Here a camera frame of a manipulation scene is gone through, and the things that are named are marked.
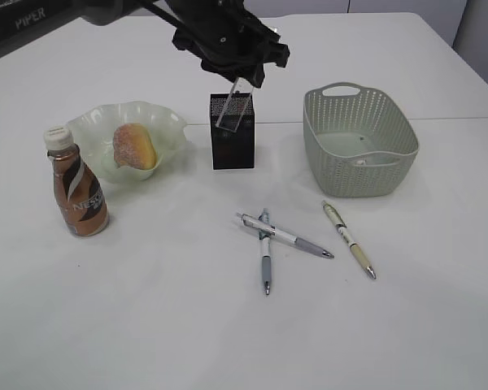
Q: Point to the black mesh pen holder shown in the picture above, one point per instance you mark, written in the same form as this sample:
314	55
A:
232	150

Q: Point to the blue patterned pen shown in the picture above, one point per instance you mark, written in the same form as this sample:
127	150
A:
266	262

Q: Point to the frosted green wavy plate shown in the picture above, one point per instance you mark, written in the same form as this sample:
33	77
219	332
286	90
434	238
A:
94	132

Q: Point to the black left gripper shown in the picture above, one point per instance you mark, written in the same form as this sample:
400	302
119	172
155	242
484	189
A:
228	39

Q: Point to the white grey ballpoint pen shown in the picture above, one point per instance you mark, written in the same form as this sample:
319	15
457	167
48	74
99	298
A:
265	227

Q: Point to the cream ballpoint pen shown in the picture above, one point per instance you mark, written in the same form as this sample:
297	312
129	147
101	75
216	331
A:
353	246

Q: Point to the brown coffee bottle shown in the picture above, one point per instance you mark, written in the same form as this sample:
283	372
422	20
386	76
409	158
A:
77	190

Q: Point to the green plastic woven basket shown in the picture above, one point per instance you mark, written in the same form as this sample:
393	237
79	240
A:
357	145

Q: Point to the yellow bread roll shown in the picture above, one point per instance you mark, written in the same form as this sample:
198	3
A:
133	147

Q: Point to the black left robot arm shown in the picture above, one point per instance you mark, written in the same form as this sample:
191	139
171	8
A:
22	22

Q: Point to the clear plastic ruler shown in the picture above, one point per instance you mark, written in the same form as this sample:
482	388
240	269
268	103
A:
235	105

